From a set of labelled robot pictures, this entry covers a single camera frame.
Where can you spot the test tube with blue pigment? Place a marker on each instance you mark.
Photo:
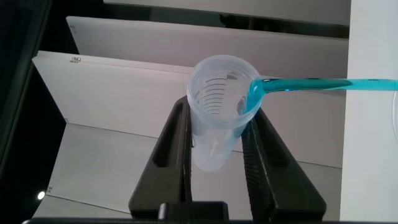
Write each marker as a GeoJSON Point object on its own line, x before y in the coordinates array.
{"type": "Point", "coordinates": [214, 149]}

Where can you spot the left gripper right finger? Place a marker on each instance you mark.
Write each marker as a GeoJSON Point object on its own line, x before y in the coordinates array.
{"type": "Point", "coordinates": [280, 186]}

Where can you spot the small metal screen hinge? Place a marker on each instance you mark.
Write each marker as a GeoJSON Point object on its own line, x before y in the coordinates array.
{"type": "Point", "coordinates": [75, 59]}

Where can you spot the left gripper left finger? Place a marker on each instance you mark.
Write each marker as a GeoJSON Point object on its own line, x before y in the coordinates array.
{"type": "Point", "coordinates": [169, 174]}

